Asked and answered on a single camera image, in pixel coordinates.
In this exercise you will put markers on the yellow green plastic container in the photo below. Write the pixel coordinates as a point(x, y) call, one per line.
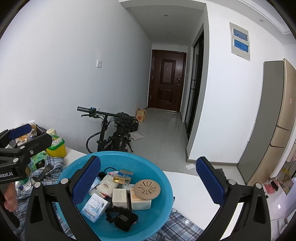
point(58, 148)

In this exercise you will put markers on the wall electrical panel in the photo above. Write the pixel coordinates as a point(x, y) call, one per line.
point(240, 44)

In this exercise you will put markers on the paper on floor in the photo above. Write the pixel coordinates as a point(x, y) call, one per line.
point(136, 135)

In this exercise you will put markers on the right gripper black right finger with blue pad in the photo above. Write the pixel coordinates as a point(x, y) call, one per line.
point(253, 222)

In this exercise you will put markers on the white soap packet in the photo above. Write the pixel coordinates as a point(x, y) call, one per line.
point(106, 185)

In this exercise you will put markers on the white wall light switch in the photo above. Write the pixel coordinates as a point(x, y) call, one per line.
point(99, 64)

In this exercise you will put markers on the person's left hand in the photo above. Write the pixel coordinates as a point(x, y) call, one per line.
point(10, 196)

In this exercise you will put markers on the round tan wooden disc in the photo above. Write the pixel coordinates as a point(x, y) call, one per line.
point(147, 189)

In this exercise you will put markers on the grey gold refrigerator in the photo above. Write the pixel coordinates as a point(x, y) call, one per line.
point(274, 123)

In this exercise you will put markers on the blue white Haison box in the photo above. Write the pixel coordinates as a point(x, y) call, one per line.
point(94, 208)

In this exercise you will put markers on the beige orange-top box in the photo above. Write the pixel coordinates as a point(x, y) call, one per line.
point(138, 203)

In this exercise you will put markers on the green label water bottle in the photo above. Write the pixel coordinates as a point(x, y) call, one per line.
point(25, 184)

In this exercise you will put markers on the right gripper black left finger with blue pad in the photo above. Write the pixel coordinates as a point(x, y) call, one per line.
point(42, 222)

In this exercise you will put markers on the blue plaid shirt cloth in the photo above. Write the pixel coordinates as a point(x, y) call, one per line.
point(177, 227)

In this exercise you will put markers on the snack bag of biscuits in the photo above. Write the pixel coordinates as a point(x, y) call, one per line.
point(27, 137)

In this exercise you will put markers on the dark brown entrance door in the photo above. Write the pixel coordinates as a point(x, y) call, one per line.
point(166, 80)

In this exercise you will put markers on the cream small box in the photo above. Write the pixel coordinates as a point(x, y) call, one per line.
point(119, 198)

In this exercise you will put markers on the gold foil box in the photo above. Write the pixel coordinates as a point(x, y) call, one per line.
point(122, 179)

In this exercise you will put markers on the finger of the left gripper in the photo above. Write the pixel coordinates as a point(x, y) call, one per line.
point(27, 150)
point(8, 135)

